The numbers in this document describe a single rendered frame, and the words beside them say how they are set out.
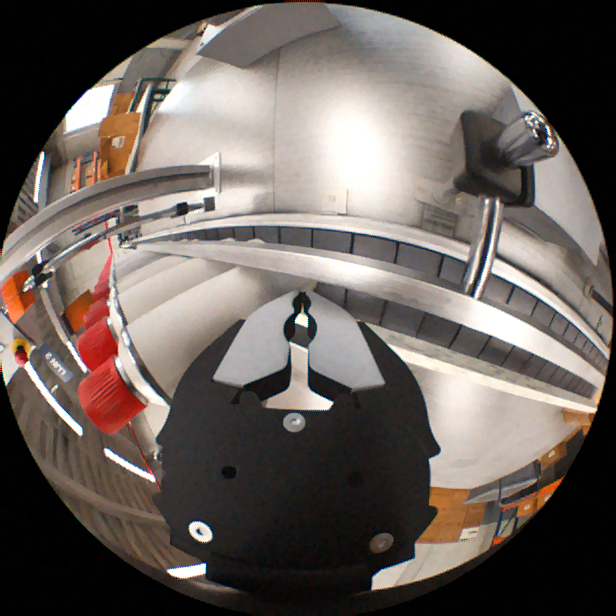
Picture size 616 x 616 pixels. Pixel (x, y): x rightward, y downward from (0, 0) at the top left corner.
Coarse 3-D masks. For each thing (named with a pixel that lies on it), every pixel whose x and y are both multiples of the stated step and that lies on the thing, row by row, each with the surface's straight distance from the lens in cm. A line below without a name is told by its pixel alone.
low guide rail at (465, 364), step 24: (384, 336) 15; (408, 336) 16; (408, 360) 15; (432, 360) 15; (456, 360) 17; (480, 360) 19; (480, 384) 19; (504, 384) 20; (528, 384) 24; (576, 408) 40
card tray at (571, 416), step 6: (600, 390) 77; (594, 396) 76; (600, 396) 83; (564, 408) 61; (570, 408) 65; (564, 414) 62; (570, 414) 67; (576, 414) 73; (582, 414) 81; (588, 414) 89; (594, 414) 88; (564, 420) 61; (570, 420) 65; (576, 420) 71; (582, 420) 78; (588, 420) 87
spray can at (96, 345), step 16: (256, 240) 20; (176, 272) 15; (192, 272) 15; (208, 272) 15; (224, 272) 15; (144, 288) 14; (160, 288) 14; (176, 288) 14; (112, 304) 15; (128, 304) 14; (144, 304) 13; (160, 304) 13; (112, 320) 14; (128, 320) 13; (80, 336) 16; (96, 336) 15; (112, 336) 14; (80, 352) 15; (96, 352) 15; (112, 352) 15; (96, 368) 15
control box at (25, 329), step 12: (0, 288) 44; (0, 300) 43; (0, 312) 43; (0, 324) 45; (12, 324) 44; (24, 324) 47; (36, 324) 52; (0, 336) 47; (12, 336) 47; (24, 336) 47; (36, 336) 50; (12, 348) 49; (24, 348) 49; (12, 360) 52; (12, 372) 55
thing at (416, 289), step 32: (192, 256) 17; (224, 256) 12; (256, 256) 10; (288, 256) 8; (320, 256) 8; (352, 256) 8; (352, 288) 7; (384, 288) 7; (416, 288) 7; (448, 288) 7; (480, 320) 8; (512, 320) 9; (544, 352) 12; (576, 352) 15
